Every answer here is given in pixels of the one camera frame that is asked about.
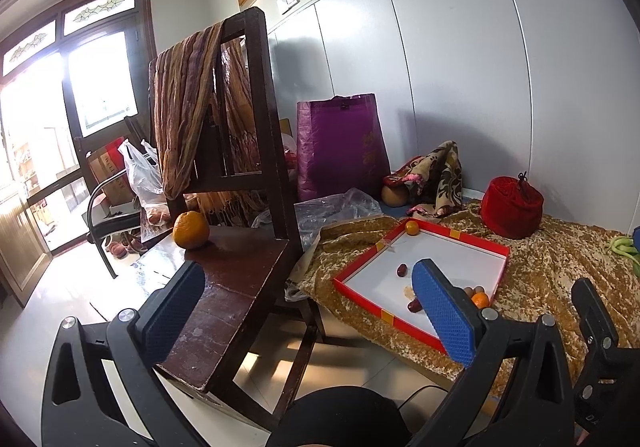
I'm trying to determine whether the brown patterned cloth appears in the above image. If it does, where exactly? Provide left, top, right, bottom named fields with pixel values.
left=381, top=141, right=463, bottom=221

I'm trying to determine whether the brown velvet blanket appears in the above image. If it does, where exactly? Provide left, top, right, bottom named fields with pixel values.
left=291, top=202, right=639, bottom=381

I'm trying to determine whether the red velvet drawstring pouch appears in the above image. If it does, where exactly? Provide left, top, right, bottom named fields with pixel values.
left=480, top=171, right=544, bottom=239

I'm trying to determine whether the orange on chair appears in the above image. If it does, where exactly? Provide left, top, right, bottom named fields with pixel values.
left=172, top=211, right=209, bottom=250

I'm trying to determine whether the clear plastic bag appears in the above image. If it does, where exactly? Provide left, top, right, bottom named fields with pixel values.
left=294, top=188, right=383, bottom=252

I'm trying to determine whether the orange tangerine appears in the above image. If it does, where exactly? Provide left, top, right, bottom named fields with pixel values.
left=471, top=292, right=490, bottom=309
left=405, top=220, right=421, bottom=236

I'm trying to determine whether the cardboard box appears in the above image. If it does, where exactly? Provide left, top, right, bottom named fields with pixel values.
left=88, top=136, right=134, bottom=206

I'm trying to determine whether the striped brown scarf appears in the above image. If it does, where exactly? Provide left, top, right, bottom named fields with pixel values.
left=149, top=22, right=259, bottom=200

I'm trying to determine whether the black metal chair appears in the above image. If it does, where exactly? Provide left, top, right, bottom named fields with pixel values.
left=82, top=116, right=146, bottom=278

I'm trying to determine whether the white plastic bag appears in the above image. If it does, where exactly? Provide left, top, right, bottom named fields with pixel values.
left=118, top=140, right=171, bottom=243

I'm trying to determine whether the dark wooden chair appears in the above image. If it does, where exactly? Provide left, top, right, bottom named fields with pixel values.
left=162, top=7, right=324, bottom=430

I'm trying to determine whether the purple shopping bag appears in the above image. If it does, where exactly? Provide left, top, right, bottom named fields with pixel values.
left=297, top=93, right=390, bottom=201

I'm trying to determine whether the white yam chunk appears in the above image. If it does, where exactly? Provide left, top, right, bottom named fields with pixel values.
left=404, top=287, right=416, bottom=300

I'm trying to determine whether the green bok choy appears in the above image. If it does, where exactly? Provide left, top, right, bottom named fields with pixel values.
left=608, top=236, right=640, bottom=277

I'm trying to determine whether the wooden framed door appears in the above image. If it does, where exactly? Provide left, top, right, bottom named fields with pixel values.
left=1, top=0, right=156, bottom=305

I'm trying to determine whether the black cable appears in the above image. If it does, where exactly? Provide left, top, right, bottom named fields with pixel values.
left=397, top=383, right=452, bottom=410

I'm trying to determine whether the red white box tray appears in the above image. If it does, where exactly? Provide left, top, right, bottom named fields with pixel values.
left=333, top=221, right=509, bottom=352

